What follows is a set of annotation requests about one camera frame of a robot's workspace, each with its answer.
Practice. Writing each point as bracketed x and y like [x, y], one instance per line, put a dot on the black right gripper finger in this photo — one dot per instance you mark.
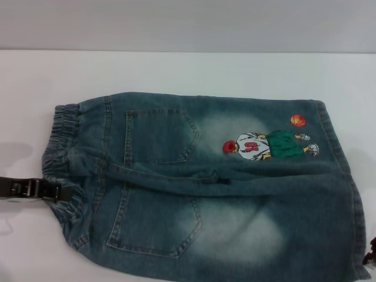
[371, 249]

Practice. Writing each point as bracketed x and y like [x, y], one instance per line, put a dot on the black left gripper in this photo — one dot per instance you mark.
[7, 188]

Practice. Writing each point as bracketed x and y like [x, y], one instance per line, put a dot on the blue denim shorts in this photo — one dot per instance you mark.
[205, 235]

